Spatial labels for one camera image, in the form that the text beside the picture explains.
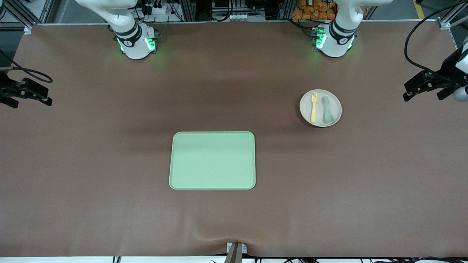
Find grey-green plastic spoon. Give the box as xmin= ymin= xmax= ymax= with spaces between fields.
xmin=321 ymin=96 xmax=334 ymax=123

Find yellow plastic fork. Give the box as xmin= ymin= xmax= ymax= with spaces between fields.
xmin=310 ymin=92 xmax=318 ymax=123

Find round beige plate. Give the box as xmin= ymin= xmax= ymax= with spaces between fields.
xmin=299 ymin=89 xmax=342 ymax=127

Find brown table cover mat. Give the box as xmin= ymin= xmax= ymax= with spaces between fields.
xmin=0 ymin=21 xmax=468 ymax=258

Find orange snack packets pile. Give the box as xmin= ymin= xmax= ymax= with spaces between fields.
xmin=291 ymin=0 xmax=336 ymax=21

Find white power strip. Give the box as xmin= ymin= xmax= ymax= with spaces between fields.
xmin=144 ymin=3 xmax=177 ymax=16

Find light green rectangular tray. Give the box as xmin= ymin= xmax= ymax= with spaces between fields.
xmin=169 ymin=131 xmax=256 ymax=190

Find white socket bar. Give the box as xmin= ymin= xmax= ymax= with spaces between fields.
xmin=212 ymin=13 xmax=266 ymax=22

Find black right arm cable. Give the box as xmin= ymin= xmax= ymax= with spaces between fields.
xmin=0 ymin=49 xmax=53 ymax=83

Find aluminium frame profile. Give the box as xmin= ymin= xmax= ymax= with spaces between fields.
xmin=437 ymin=0 xmax=468 ymax=30
xmin=0 ymin=0 xmax=52 ymax=31

